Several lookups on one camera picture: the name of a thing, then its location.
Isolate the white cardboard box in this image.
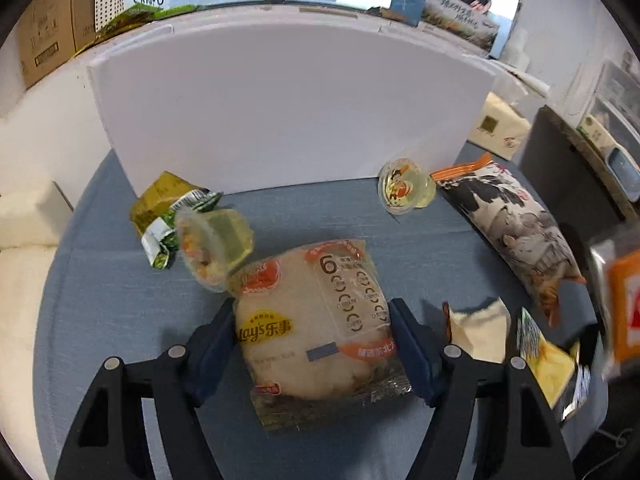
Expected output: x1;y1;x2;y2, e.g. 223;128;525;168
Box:
87;7;497;197

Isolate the dark wooden cabinet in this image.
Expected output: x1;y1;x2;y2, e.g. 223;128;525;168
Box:
517;105;640;243

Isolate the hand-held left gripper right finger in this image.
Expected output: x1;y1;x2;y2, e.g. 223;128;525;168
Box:
389;298;573;480

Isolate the white rounded case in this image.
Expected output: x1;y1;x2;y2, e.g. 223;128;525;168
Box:
604;142;640;202

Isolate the round rice cracker packet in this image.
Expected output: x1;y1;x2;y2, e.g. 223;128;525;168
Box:
231;237;413;434

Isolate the yellow tissue pack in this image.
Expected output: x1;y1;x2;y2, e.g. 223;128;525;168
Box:
466;92;532;162

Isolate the white plastic bottle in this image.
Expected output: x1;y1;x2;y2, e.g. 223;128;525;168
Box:
501;27;532;69

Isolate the brown cardboard box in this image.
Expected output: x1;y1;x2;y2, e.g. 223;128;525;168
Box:
16;0;99;89

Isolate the clear plastic drawer unit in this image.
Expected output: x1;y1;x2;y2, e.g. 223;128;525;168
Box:
581;59;640;137

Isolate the cream snack packet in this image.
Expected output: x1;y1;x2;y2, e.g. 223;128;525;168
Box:
442;297;512;364

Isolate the black yellow chip packet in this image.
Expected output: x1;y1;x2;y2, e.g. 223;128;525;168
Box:
516;306;594;424

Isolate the yellow jelly cup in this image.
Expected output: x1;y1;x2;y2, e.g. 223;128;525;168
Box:
174;206;255;294
377;157;437;217

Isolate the pile of green packets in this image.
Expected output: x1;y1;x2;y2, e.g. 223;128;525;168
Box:
75;2;199;57

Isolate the orange snack packet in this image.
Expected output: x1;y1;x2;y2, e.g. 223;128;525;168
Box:
589;237;640;382

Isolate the cow print snack packet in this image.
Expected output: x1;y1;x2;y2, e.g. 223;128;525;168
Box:
431;154;587;328

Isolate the olive green snack packet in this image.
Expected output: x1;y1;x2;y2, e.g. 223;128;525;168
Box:
129;171;224;271

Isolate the blue gift box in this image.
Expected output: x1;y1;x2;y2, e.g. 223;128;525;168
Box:
389;0;427;27

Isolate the cream cushioned seat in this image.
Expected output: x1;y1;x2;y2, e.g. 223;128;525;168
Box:
0;180;74;413

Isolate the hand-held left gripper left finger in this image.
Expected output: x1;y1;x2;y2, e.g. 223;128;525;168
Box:
54;297;246;480

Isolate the landscape print tissue box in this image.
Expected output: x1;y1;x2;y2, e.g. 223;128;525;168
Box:
419;0;501;52

